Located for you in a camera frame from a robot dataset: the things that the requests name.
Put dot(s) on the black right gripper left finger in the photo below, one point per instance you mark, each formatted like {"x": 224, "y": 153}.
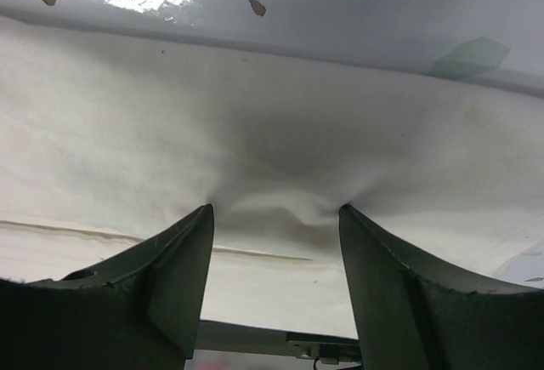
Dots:
{"x": 139, "y": 309}

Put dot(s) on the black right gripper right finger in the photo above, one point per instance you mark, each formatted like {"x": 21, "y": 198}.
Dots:
{"x": 413, "y": 310}

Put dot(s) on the cream white t-shirt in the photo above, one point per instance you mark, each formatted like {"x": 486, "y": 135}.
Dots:
{"x": 107, "y": 140}

